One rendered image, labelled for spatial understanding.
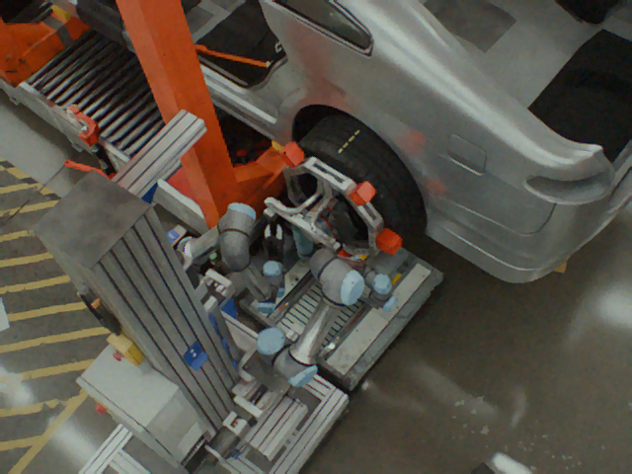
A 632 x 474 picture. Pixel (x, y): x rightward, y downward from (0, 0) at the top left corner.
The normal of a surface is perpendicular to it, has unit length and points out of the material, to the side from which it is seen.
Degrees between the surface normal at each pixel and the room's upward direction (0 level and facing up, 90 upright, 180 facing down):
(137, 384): 0
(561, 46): 19
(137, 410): 0
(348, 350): 0
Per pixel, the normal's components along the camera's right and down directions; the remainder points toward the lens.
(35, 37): 0.76, 0.50
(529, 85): 0.15, -0.34
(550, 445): -0.10, -0.53
